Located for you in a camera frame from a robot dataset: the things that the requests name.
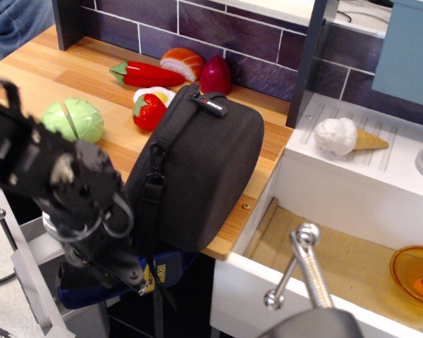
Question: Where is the toy salmon sushi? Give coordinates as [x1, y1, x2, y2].
[160, 47, 205, 82]

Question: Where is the orange plastic bowl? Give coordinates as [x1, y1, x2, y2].
[390, 246, 423, 305]

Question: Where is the person in blue jeans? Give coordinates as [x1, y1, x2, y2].
[0, 0, 54, 60]

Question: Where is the light blue cabinet door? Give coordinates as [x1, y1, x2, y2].
[372, 1, 423, 105]

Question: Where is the red toy bell pepper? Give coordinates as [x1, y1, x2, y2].
[132, 94, 166, 130]

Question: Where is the black shoulder strap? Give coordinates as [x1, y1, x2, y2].
[140, 140, 179, 313]

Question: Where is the toy ice cream cone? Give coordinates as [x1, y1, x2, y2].
[314, 118, 389, 156]

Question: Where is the black zipper case bag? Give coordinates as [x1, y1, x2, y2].
[125, 84, 264, 252]

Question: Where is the dark grey shelf post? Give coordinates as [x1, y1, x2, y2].
[286, 0, 339, 128]

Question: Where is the toy fried egg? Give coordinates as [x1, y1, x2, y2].
[133, 87, 176, 107]

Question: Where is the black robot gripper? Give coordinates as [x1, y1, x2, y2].
[42, 212, 149, 295]

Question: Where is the red toy onion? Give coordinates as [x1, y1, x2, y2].
[200, 56, 231, 95]

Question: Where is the red toy chili pepper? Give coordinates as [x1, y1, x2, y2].
[109, 61, 185, 87]

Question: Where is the green toy cabbage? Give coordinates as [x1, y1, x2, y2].
[41, 97, 104, 143]

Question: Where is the grey plastic bin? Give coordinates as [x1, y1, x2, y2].
[19, 214, 111, 338]

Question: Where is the blue black bar clamp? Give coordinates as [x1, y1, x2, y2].
[58, 249, 198, 337]

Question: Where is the white toy sink unit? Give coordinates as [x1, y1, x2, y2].
[210, 94, 423, 337]

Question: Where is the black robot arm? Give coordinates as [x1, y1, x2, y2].
[0, 79, 147, 293]

